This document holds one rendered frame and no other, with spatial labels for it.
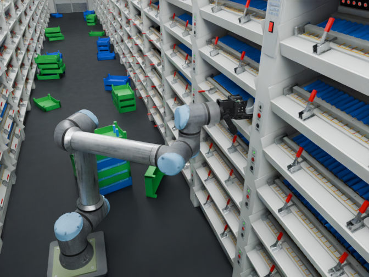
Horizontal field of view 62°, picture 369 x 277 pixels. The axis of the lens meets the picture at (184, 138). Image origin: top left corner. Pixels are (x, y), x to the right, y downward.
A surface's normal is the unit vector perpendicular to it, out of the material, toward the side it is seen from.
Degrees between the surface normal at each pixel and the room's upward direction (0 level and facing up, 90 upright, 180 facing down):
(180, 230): 0
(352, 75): 109
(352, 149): 19
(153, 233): 0
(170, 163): 90
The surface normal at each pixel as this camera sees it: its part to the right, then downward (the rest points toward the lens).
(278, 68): 0.32, 0.49
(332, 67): -0.90, 0.43
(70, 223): -0.04, -0.81
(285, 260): -0.31, -0.76
